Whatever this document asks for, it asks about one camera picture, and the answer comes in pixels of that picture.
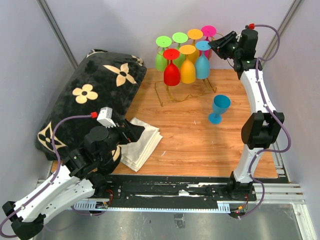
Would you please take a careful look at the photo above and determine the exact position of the pink wine glass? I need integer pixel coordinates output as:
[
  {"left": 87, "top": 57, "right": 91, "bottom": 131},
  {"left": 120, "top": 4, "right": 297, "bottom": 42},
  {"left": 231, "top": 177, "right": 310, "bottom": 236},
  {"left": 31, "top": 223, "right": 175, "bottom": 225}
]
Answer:
[{"left": 201, "top": 25, "right": 217, "bottom": 60}]

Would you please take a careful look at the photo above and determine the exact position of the gold wire glass rack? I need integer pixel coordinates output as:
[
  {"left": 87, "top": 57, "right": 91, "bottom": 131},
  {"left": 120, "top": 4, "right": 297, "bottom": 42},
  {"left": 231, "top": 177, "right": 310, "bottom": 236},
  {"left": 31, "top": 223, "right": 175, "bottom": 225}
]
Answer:
[{"left": 154, "top": 31, "right": 224, "bottom": 108}]

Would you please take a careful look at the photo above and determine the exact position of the front yellow wine glass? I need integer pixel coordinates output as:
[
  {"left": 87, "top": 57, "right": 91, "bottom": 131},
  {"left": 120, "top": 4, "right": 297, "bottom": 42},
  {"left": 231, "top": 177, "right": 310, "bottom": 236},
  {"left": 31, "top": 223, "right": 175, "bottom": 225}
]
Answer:
[{"left": 179, "top": 44, "right": 196, "bottom": 84}]

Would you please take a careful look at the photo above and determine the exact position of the back orange wine glass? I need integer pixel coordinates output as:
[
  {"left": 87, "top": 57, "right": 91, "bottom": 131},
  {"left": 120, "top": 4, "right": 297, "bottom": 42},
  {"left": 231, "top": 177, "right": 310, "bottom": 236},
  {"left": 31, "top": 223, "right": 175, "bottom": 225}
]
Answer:
[{"left": 186, "top": 28, "right": 204, "bottom": 65}]

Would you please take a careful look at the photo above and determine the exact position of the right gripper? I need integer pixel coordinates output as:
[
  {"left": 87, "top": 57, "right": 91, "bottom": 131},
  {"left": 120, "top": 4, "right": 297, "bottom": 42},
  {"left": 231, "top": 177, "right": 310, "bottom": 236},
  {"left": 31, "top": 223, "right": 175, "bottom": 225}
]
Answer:
[{"left": 208, "top": 31, "right": 242, "bottom": 60}]

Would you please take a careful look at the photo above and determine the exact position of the left green wine glass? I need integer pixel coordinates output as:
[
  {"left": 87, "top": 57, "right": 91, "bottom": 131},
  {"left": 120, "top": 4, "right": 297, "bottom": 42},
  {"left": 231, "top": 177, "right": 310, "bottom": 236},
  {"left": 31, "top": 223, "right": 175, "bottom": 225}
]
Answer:
[{"left": 155, "top": 35, "right": 172, "bottom": 72}]

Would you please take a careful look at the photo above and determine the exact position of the green wine glass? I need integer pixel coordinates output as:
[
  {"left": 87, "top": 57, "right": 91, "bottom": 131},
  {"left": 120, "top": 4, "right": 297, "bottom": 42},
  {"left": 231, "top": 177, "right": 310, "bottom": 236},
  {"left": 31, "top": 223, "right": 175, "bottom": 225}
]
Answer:
[
  {"left": 171, "top": 31, "right": 189, "bottom": 69},
  {"left": 155, "top": 35, "right": 172, "bottom": 72}
]

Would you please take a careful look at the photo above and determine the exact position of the black floral pillow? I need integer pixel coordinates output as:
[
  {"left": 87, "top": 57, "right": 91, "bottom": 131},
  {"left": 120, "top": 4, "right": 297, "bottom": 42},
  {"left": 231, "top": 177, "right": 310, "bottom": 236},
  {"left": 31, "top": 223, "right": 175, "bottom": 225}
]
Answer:
[{"left": 35, "top": 49, "right": 147, "bottom": 161}]

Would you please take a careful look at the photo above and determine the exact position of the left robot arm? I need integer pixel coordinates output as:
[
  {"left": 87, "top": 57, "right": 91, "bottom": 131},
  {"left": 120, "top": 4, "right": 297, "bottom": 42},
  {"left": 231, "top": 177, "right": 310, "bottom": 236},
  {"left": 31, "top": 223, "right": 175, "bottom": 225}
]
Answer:
[{"left": 2, "top": 120, "right": 145, "bottom": 240}]

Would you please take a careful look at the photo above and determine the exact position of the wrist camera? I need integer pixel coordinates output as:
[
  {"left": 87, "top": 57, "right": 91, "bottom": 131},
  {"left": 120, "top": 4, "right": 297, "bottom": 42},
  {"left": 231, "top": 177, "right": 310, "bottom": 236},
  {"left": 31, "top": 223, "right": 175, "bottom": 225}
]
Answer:
[
  {"left": 97, "top": 106, "right": 116, "bottom": 128},
  {"left": 236, "top": 34, "right": 243, "bottom": 43}
]

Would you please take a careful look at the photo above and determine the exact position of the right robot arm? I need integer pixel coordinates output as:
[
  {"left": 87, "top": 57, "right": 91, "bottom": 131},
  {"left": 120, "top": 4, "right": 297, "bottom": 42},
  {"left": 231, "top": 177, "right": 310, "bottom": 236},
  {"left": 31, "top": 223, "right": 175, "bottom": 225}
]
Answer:
[{"left": 209, "top": 24, "right": 285, "bottom": 200}]

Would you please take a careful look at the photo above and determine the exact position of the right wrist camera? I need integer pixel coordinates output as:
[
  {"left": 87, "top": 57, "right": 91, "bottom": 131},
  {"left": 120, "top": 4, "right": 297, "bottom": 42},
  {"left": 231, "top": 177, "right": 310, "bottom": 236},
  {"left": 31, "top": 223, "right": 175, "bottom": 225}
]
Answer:
[{"left": 236, "top": 34, "right": 243, "bottom": 43}]

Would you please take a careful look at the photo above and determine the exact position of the right green wine glass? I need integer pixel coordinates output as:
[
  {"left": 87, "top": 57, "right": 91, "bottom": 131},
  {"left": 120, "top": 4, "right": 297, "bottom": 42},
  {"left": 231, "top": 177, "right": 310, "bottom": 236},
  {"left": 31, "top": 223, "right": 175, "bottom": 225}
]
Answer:
[{"left": 171, "top": 31, "right": 189, "bottom": 69}]

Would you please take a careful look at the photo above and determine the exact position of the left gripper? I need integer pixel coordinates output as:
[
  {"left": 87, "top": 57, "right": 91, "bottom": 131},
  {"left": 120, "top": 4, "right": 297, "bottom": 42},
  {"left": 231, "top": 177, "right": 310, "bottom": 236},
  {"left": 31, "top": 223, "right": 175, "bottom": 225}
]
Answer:
[{"left": 97, "top": 117, "right": 145, "bottom": 161}]

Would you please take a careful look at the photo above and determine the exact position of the folded beige cloth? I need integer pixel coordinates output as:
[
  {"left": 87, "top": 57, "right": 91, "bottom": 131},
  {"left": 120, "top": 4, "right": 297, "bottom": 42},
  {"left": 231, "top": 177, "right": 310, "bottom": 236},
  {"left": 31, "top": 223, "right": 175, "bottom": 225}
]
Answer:
[{"left": 120, "top": 117, "right": 163, "bottom": 172}]

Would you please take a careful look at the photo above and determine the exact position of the light blue wine glass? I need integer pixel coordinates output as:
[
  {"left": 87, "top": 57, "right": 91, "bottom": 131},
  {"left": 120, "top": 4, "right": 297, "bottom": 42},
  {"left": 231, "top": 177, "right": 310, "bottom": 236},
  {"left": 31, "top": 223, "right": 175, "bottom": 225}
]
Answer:
[{"left": 195, "top": 40, "right": 211, "bottom": 80}]

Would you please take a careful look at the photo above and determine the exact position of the red wine glass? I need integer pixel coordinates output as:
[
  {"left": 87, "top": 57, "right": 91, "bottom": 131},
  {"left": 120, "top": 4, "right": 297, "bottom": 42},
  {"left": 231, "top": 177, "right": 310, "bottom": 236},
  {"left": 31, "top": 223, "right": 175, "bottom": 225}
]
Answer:
[{"left": 163, "top": 48, "right": 181, "bottom": 87}]

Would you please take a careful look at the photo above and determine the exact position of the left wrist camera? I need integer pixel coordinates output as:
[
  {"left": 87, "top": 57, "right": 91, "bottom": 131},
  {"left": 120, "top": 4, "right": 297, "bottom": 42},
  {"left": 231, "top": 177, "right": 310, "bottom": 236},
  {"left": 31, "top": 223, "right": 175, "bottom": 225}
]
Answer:
[{"left": 97, "top": 106, "right": 116, "bottom": 128}]

